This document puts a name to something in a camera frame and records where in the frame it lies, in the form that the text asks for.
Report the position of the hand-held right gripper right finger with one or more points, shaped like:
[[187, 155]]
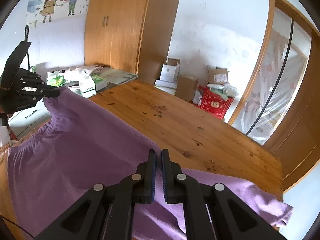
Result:
[[163, 177]]

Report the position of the green patterned mat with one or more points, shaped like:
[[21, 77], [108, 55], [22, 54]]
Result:
[[117, 76]]

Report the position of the cartoon wall sticker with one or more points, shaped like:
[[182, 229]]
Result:
[[52, 2]]

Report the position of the pile of white green packets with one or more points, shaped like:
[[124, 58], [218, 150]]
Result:
[[225, 90]]

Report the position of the red patterned box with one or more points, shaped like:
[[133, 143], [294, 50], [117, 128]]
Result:
[[215, 105]]

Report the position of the white green printed carton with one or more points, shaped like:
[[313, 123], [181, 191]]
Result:
[[87, 90]]

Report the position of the beige wall socket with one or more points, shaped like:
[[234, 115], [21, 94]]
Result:
[[32, 23]]

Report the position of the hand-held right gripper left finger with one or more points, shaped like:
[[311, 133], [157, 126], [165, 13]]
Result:
[[152, 177]]

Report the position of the white cardboard box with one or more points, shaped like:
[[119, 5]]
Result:
[[168, 73]]

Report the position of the white plastic bag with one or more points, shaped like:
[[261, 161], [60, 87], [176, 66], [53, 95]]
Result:
[[80, 71]]

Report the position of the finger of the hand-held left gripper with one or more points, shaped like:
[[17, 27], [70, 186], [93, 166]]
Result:
[[51, 93]]

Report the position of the green white box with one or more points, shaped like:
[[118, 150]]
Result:
[[100, 82]]

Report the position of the closed brown cardboard box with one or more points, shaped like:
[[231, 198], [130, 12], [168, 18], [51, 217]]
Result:
[[186, 87]]

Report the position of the wooden wardrobe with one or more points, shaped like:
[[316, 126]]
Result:
[[117, 30]]

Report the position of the open brown cardboard box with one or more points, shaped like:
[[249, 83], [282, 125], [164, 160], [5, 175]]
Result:
[[218, 76]]

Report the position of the flat white box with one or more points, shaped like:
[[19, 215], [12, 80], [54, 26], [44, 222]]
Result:
[[165, 84]]

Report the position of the purple fleece pants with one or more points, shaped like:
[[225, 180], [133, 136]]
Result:
[[87, 155]]

